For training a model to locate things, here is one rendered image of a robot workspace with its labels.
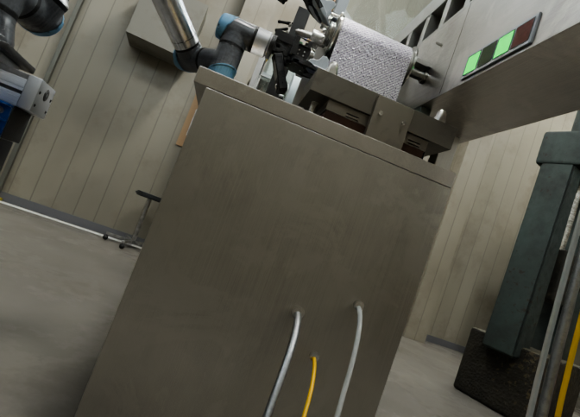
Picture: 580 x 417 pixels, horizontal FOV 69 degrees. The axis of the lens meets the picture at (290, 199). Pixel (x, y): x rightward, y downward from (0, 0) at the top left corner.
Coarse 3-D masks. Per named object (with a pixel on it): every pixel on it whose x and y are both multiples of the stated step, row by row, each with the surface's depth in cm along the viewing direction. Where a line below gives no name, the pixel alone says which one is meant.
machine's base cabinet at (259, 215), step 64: (192, 128) 93; (256, 128) 95; (192, 192) 92; (256, 192) 95; (320, 192) 97; (384, 192) 100; (448, 192) 103; (192, 256) 92; (256, 256) 94; (320, 256) 97; (384, 256) 99; (128, 320) 89; (192, 320) 91; (256, 320) 94; (320, 320) 96; (384, 320) 99; (128, 384) 89; (192, 384) 91; (256, 384) 93; (320, 384) 96; (384, 384) 98
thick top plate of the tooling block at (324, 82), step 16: (320, 80) 104; (336, 80) 105; (304, 96) 111; (320, 96) 106; (336, 96) 105; (352, 96) 105; (368, 96) 106; (368, 112) 106; (416, 112) 108; (416, 128) 108; (432, 128) 109; (448, 128) 110; (432, 144) 111; (448, 144) 109
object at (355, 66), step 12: (336, 48) 126; (348, 48) 126; (336, 60) 126; (348, 60) 126; (360, 60) 127; (372, 60) 128; (348, 72) 126; (360, 72) 127; (372, 72) 127; (384, 72) 128; (396, 72) 129; (360, 84) 127; (372, 84) 127; (384, 84) 128; (396, 84) 129; (384, 96) 128; (396, 96) 128
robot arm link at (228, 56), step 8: (224, 40) 117; (208, 48) 121; (224, 48) 117; (232, 48) 117; (240, 48) 118; (200, 56) 120; (208, 56) 119; (216, 56) 117; (224, 56) 117; (232, 56) 117; (240, 56) 119; (200, 64) 121; (208, 64) 119; (216, 64) 116; (224, 64) 116; (232, 64) 118; (224, 72) 117; (232, 72) 118
